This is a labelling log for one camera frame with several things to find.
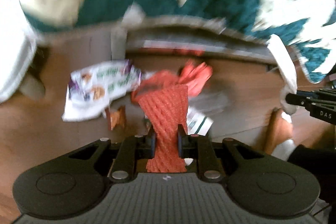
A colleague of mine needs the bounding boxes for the small orange wrapper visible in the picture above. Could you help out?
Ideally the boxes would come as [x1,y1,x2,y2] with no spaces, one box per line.
[105,105,126,131]

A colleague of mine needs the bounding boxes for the red foam fruit net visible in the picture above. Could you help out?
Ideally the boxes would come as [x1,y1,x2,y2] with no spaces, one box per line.
[131,71,189,173]

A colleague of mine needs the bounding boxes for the white purple snack wrapper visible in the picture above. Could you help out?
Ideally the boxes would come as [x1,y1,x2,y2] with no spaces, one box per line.
[62,60,142,122]

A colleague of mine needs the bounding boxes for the red crumpled wrapper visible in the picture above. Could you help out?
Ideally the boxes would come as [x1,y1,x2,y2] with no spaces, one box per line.
[178,60,213,97]

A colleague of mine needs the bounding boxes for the white green paper scrap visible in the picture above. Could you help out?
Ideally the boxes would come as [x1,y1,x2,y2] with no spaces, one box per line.
[187,106,213,136]

